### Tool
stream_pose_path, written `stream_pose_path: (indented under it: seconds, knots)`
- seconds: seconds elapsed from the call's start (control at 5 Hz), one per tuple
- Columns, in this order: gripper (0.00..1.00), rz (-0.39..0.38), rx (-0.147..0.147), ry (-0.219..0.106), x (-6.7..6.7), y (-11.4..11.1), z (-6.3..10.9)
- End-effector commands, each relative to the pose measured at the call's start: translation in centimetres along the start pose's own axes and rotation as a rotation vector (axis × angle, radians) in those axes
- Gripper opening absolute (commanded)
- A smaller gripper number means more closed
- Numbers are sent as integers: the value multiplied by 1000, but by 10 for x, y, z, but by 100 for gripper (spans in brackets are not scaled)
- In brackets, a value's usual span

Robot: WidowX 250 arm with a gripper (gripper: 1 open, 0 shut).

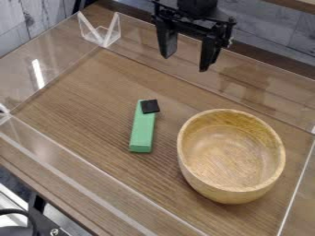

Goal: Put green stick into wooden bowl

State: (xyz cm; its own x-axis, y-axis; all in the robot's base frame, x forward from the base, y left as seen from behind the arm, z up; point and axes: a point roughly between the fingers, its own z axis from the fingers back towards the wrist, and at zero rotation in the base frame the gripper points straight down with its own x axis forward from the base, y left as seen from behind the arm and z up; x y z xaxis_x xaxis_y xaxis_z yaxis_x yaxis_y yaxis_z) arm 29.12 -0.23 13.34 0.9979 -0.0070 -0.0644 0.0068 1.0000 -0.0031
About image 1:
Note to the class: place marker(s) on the clear acrylic corner bracket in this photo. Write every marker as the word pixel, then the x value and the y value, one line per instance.
pixel 101 36

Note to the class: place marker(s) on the clear acrylic enclosure wall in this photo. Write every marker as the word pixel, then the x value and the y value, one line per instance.
pixel 68 94

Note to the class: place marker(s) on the wooden bowl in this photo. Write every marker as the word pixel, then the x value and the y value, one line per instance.
pixel 231 155

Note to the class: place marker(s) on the black table frame bracket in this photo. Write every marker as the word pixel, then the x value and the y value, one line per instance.
pixel 52 222

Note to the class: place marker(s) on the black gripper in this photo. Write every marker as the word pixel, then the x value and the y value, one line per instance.
pixel 199 19

